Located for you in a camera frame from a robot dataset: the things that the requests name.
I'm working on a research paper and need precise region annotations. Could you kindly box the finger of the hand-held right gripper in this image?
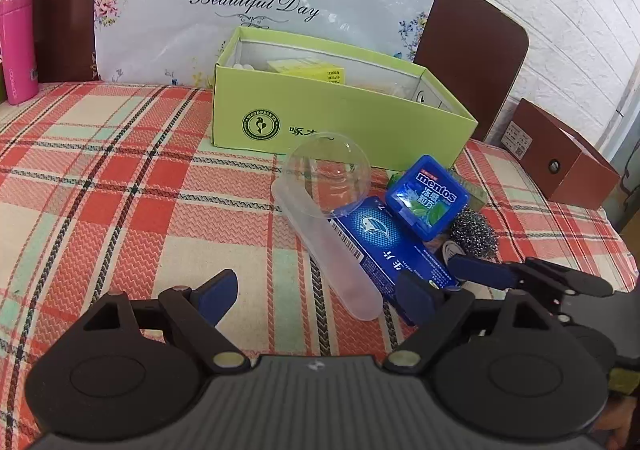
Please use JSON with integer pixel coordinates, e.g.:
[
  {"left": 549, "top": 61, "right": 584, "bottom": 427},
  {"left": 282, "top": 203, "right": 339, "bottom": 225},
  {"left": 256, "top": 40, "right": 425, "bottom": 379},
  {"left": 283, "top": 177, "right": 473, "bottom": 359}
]
[{"left": 447, "top": 253, "right": 615, "bottom": 298}]

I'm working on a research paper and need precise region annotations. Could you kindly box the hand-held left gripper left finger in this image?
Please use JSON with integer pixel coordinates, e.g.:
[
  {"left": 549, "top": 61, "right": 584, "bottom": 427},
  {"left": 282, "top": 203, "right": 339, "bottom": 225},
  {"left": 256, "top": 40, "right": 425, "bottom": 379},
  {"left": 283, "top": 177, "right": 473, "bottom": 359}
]
[{"left": 82, "top": 268, "right": 251, "bottom": 374}]

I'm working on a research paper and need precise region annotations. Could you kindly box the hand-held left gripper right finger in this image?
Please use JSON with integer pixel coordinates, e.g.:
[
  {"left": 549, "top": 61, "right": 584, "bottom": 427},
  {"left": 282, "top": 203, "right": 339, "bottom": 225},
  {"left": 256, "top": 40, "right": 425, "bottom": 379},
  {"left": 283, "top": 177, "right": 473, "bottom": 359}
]
[{"left": 385, "top": 272, "right": 564, "bottom": 374}]

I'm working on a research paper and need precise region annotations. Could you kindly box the steel wool scourer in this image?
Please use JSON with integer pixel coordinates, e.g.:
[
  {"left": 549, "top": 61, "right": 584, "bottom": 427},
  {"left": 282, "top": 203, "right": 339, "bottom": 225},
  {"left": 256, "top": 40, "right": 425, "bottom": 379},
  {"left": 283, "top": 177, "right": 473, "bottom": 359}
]
[{"left": 447, "top": 207, "right": 499, "bottom": 259}]

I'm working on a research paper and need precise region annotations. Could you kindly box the blue medicine box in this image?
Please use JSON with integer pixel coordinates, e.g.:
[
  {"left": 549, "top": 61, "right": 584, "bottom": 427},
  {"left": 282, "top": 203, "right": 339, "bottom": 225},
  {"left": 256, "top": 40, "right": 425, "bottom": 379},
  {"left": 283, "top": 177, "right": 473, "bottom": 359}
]
[{"left": 327, "top": 196, "right": 464, "bottom": 326}]

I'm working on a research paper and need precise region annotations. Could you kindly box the clear plastic dome scoop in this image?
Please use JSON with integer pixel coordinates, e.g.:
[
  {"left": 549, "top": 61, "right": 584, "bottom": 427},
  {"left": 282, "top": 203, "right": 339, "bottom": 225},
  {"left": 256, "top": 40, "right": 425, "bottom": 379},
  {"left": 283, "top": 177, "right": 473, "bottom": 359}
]
[{"left": 270, "top": 131, "right": 384, "bottom": 321}]

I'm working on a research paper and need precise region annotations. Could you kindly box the olive green box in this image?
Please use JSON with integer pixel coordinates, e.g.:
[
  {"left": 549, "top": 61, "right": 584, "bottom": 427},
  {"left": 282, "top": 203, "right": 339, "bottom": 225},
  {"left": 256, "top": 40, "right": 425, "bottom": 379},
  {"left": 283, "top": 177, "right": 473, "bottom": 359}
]
[{"left": 462, "top": 179, "right": 489, "bottom": 211}]

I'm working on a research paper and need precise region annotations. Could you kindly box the blue mint box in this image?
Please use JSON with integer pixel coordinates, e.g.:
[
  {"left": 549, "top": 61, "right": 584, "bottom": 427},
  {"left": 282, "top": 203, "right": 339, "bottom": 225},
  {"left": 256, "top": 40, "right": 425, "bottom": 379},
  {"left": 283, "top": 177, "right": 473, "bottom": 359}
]
[{"left": 385, "top": 154, "right": 470, "bottom": 237}]

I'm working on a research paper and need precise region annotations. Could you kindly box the light green cardboard box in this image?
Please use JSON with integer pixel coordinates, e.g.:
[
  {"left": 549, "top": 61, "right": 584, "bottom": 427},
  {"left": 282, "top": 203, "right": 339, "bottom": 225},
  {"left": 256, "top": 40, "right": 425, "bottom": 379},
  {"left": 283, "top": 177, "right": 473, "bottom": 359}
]
[{"left": 210, "top": 26, "right": 479, "bottom": 170}]

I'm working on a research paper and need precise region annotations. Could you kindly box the yellow medicine box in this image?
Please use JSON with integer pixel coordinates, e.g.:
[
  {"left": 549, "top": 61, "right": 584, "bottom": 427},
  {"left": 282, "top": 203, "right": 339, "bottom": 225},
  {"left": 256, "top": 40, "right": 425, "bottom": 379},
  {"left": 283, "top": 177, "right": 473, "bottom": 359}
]
[{"left": 266, "top": 58, "right": 346, "bottom": 85}]

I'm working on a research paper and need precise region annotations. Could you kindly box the brown shoe box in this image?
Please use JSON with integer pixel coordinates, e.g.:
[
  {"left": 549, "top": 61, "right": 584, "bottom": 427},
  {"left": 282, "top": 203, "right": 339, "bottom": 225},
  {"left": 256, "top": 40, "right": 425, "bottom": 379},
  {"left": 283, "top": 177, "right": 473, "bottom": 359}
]
[{"left": 501, "top": 98, "right": 621, "bottom": 211}]

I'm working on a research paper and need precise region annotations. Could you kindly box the plaid bed sheet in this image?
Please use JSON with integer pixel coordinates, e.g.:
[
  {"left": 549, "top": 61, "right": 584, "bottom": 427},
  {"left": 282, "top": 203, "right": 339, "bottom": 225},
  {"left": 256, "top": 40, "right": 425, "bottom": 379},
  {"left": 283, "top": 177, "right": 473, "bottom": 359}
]
[{"left": 0, "top": 80, "right": 639, "bottom": 450}]

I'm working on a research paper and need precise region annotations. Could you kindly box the floral plastic bag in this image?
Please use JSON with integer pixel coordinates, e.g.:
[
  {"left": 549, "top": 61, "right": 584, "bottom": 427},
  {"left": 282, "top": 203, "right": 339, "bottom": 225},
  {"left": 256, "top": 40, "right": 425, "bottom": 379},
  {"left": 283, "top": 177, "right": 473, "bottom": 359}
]
[{"left": 93, "top": 0, "right": 441, "bottom": 91}]

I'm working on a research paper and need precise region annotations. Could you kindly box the pink thermos bottle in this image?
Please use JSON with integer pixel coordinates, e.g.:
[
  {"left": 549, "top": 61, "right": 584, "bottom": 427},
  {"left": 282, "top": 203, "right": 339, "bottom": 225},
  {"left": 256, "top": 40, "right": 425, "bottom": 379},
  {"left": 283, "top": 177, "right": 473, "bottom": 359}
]
[{"left": 0, "top": 0, "right": 40, "bottom": 106}]

